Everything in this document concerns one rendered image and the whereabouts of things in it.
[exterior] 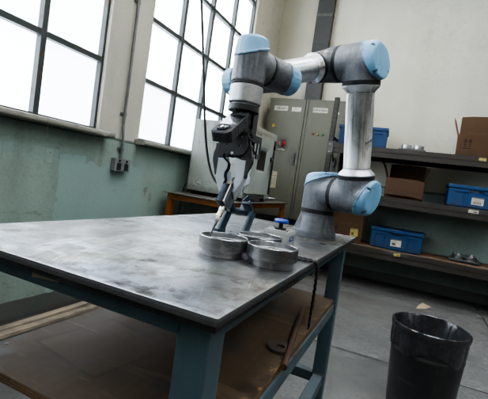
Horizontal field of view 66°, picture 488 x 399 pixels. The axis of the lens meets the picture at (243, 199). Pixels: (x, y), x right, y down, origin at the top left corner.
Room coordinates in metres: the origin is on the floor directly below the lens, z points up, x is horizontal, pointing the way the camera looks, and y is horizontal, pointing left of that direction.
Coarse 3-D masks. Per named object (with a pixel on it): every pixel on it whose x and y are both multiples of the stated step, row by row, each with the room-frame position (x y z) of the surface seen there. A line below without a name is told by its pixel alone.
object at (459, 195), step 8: (448, 184) 3.79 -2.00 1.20; (456, 184) 3.76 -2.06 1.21; (448, 192) 3.80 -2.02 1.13; (456, 192) 3.78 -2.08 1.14; (464, 192) 3.75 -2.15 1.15; (472, 192) 3.72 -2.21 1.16; (480, 192) 3.99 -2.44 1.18; (448, 200) 3.79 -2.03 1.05; (456, 200) 3.77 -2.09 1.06; (464, 200) 3.75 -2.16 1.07; (472, 200) 3.72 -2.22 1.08; (480, 200) 3.69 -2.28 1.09; (472, 208) 3.72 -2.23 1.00; (480, 208) 3.69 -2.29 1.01
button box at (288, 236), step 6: (264, 228) 1.02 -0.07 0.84; (270, 228) 1.03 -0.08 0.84; (276, 228) 1.03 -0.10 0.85; (282, 228) 1.03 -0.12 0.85; (276, 234) 1.01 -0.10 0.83; (282, 234) 1.00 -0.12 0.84; (288, 234) 1.00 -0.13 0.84; (294, 234) 1.05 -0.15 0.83; (282, 240) 1.00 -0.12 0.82; (288, 240) 1.00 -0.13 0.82
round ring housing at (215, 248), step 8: (200, 232) 0.81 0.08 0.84; (208, 232) 0.84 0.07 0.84; (216, 232) 0.85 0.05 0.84; (200, 240) 0.78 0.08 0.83; (208, 240) 0.76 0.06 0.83; (216, 240) 0.75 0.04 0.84; (224, 240) 0.75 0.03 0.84; (240, 240) 0.84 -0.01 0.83; (208, 248) 0.76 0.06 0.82; (216, 248) 0.75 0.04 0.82; (224, 248) 0.75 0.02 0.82; (232, 248) 0.76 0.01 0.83; (240, 248) 0.77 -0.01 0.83; (216, 256) 0.76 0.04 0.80; (224, 256) 0.76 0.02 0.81; (232, 256) 0.77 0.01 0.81; (240, 256) 0.78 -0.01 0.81
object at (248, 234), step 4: (240, 232) 0.91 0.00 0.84; (244, 232) 0.93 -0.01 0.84; (248, 232) 0.94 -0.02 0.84; (252, 232) 0.94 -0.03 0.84; (256, 232) 0.95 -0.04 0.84; (260, 232) 0.95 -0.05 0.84; (244, 236) 0.86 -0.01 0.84; (248, 236) 0.85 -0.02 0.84; (252, 236) 0.94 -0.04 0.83; (256, 236) 0.95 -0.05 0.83; (260, 236) 0.95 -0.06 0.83; (264, 236) 0.94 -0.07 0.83; (268, 236) 0.94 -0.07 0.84; (272, 236) 0.93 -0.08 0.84; (276, 236) 0.92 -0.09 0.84; (248, 240) 0.85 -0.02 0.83; (264, 240) 0.85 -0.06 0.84; (268, 240) 0.85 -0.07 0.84; (272, 240) 0.85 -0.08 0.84; (276, 240) 0.86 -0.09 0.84; (280, 240) 0.87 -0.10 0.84
